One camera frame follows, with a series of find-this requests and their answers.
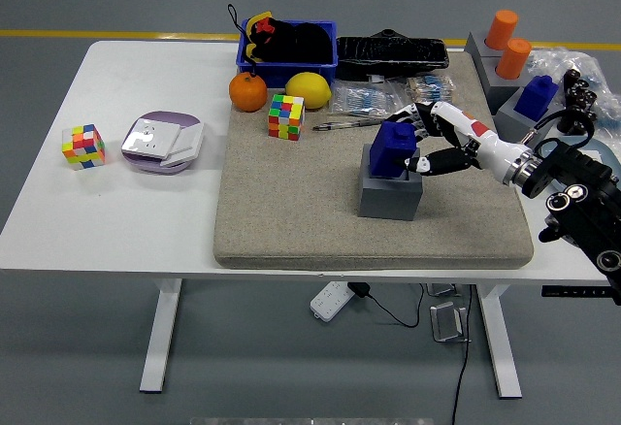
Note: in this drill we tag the large colourful puzzle cube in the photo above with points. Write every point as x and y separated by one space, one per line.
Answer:
286 117

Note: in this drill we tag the grey square seal holder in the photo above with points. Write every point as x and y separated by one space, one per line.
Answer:
513 117
388 199

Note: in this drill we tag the black table control panel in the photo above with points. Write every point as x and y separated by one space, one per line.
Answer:
572 292

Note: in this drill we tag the small metal bracket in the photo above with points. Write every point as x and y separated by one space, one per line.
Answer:
442 290

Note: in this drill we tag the white wall socket panel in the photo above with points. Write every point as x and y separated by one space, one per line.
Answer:
148 139

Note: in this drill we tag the grey cylinder stamp holder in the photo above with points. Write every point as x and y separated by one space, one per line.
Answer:
475 46
500 92

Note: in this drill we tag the black tray wrapped in plastic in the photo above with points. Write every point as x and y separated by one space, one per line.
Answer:
388 56

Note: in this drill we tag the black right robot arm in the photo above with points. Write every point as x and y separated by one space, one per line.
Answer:
577 173

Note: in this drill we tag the blue seal stamp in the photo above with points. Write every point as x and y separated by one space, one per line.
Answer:
533 97
388 151

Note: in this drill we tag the clear ballpoint pen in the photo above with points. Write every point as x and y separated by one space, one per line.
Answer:
349 124

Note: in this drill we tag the clear bag of blue resistors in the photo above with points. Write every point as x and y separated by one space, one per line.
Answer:
364 100

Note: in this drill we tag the crumpled clear plastic bag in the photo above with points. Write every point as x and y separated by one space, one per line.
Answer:
558 61

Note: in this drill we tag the small colourful puzzle cube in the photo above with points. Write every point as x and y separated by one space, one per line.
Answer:
83 147

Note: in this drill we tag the large metal bracket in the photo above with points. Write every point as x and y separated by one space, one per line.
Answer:
448 320

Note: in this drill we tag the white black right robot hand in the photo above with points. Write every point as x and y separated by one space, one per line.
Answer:
485 146

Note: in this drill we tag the orange fruit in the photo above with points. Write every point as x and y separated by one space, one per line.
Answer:
248 92

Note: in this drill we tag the white wall switch panel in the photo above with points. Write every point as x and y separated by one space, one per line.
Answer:
188 146

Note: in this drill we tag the clear bag of brown resistors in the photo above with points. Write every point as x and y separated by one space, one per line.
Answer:
429 90

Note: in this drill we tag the blue plastic bin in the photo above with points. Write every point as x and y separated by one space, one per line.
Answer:
286 75

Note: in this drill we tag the small black cylinder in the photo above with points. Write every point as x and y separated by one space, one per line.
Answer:
574 75
586 98
578 87
565 125

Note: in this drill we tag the yellow lemon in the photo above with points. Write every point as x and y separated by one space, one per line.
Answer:
308 90

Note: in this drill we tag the white table leg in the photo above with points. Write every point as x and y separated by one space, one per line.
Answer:
500 342
160 337

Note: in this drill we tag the purple plate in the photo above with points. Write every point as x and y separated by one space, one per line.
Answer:
167 117

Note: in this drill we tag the white power strip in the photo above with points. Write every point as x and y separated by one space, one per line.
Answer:
330 301

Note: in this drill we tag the grey-brown fabric mat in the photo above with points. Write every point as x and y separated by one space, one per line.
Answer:
291 202

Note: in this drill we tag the orange cylinder stamp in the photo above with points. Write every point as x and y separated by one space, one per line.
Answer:
513 58
502 29

